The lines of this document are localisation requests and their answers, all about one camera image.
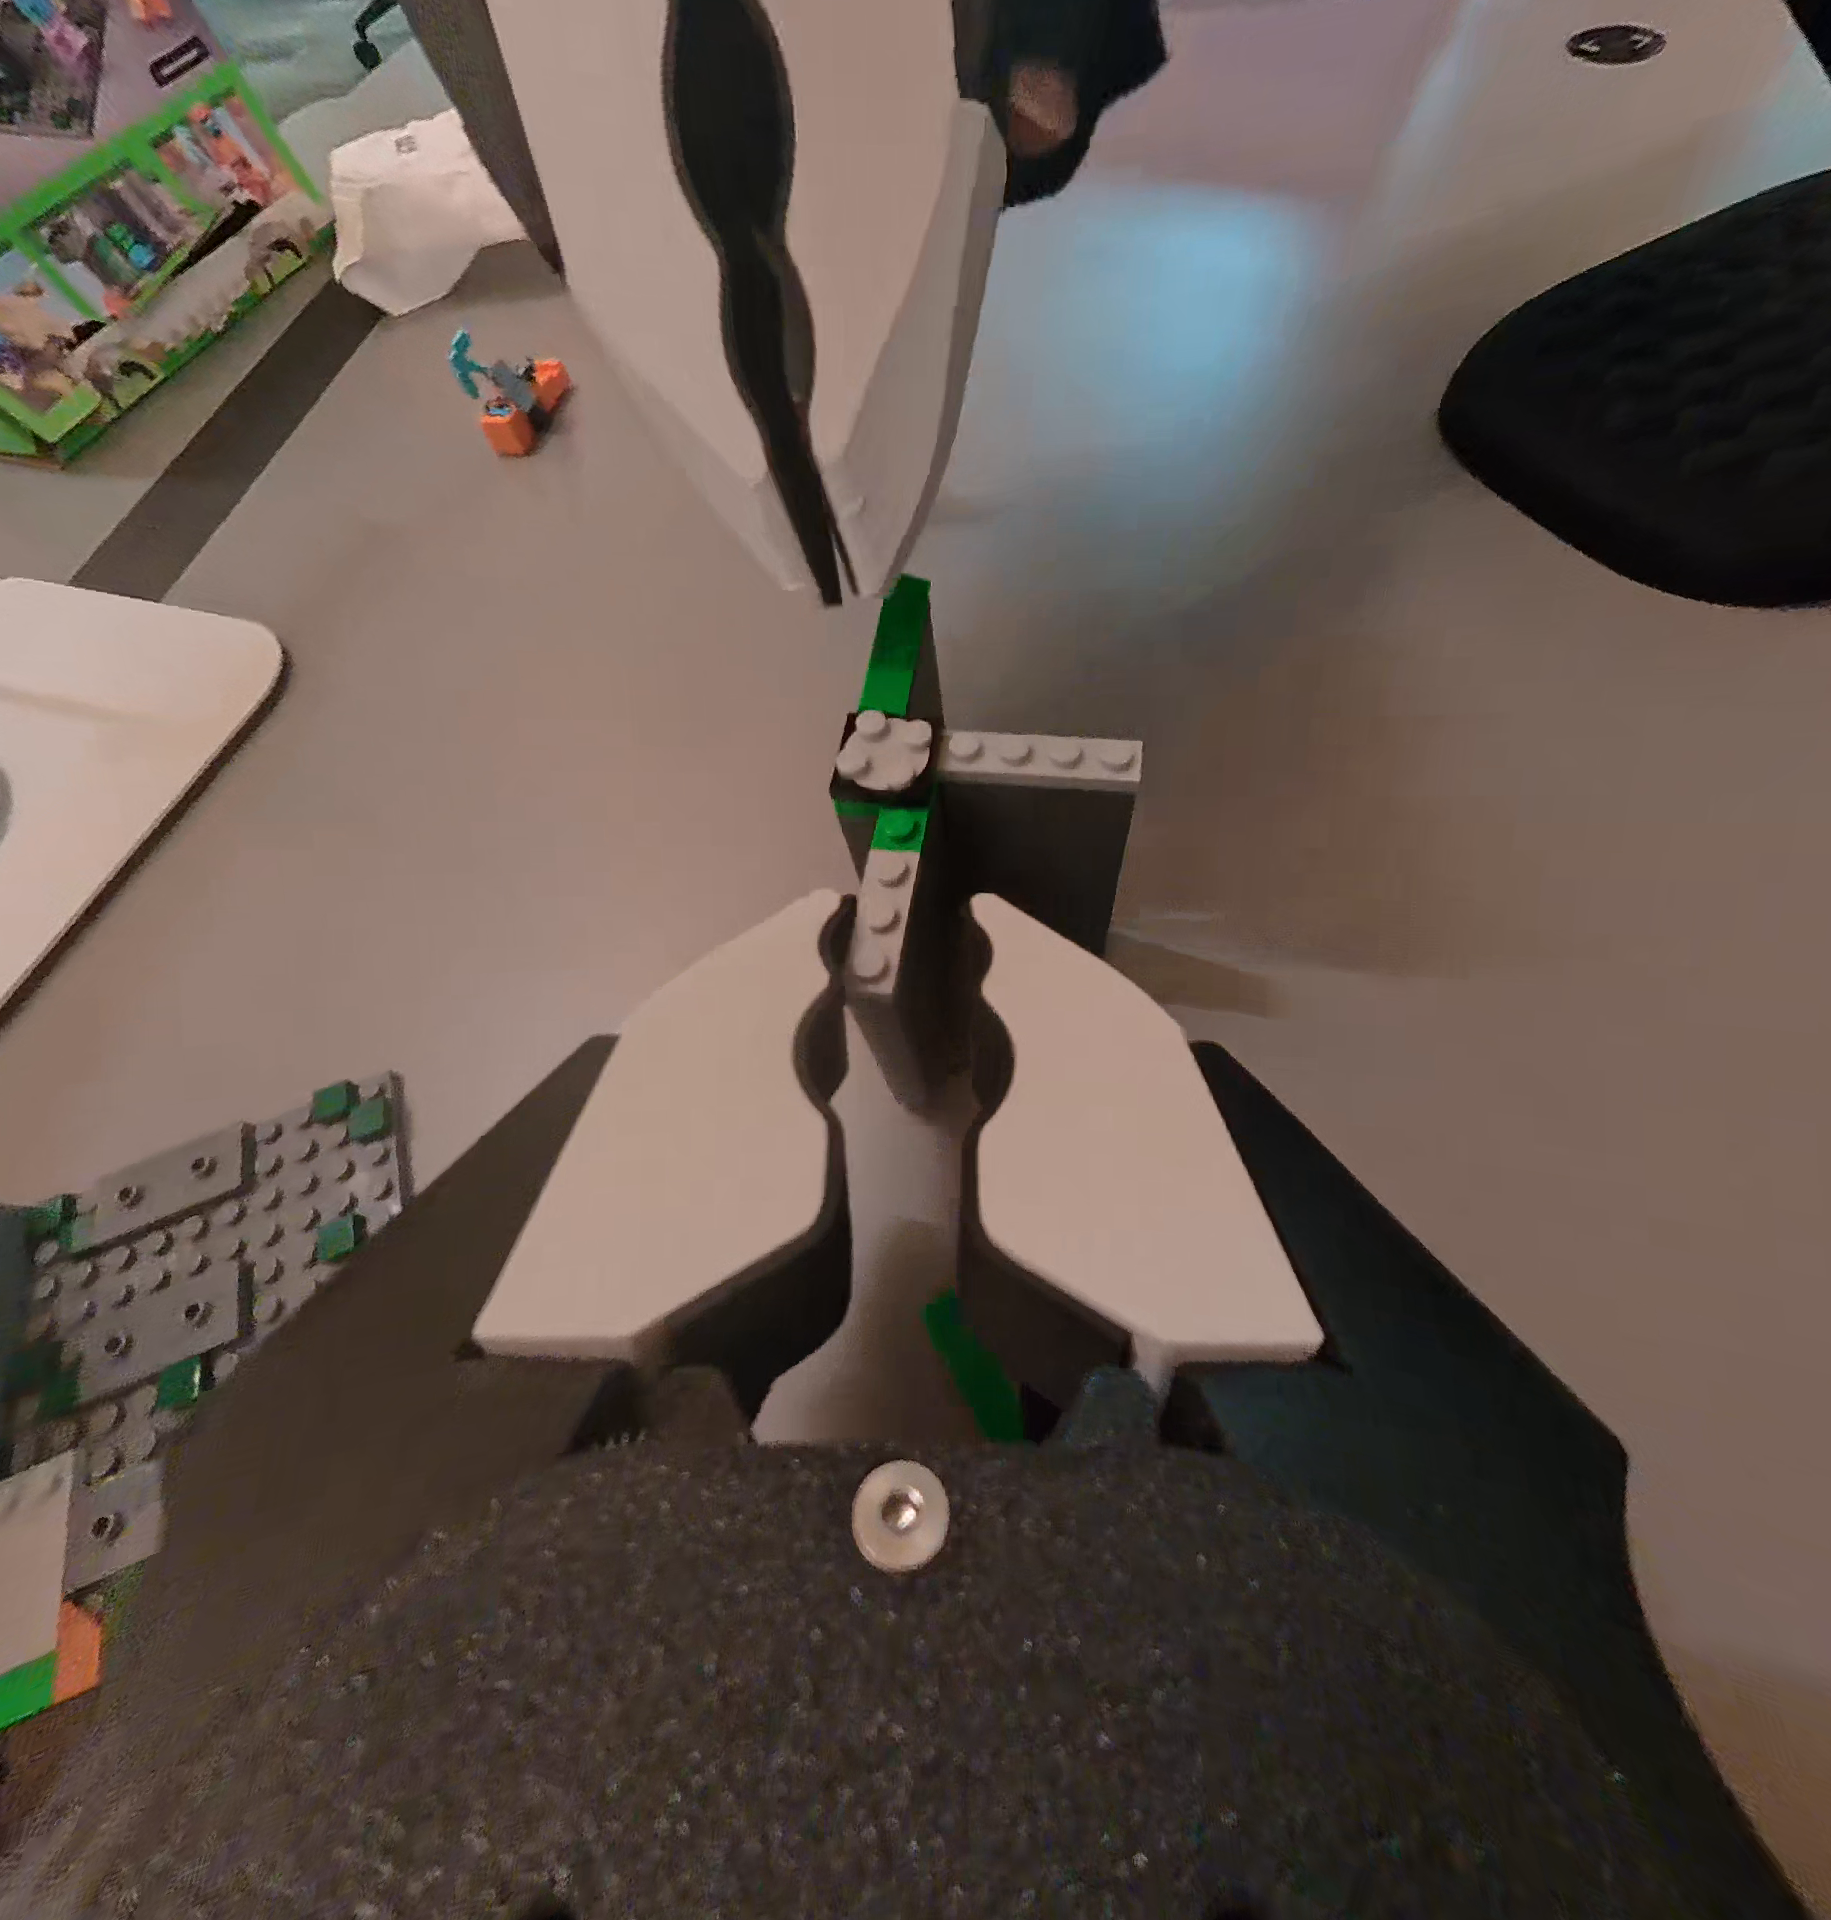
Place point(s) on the green toy set box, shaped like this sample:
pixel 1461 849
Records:
pixel 120 271

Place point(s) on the black padded chair armrest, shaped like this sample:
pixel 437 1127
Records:
pixel 1679 405

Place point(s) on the green brick tile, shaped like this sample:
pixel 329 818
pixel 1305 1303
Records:
pixel 902 646
pixel 976 1371

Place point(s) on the grey desk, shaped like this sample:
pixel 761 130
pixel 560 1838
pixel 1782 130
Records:
pixel 1380 931

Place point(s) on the person's right hand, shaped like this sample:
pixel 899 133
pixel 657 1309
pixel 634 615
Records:
pixel 1038 105

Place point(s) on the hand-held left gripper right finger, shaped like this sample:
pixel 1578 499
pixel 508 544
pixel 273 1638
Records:
pixel 1141 1186

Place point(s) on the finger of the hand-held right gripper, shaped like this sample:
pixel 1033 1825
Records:
pixel 886 225
pixel 615 150

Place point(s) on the grey brick baseplate build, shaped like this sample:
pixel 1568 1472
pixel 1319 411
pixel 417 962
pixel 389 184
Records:
pixel 181 1245

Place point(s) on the grey brick wall assembly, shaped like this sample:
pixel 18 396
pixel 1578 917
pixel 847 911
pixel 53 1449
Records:
pixel 1036 856

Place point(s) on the pale wooden book stand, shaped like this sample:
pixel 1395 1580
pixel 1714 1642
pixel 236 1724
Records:
pixel 90 750

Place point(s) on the orange brick minifigure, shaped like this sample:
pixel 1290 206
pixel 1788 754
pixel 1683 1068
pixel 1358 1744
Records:
pixel 518 411

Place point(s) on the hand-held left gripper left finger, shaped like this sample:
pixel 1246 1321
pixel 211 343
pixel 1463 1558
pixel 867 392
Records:
pixel 675 1186

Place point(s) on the white paper bag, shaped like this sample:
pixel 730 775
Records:
pixel 405 210

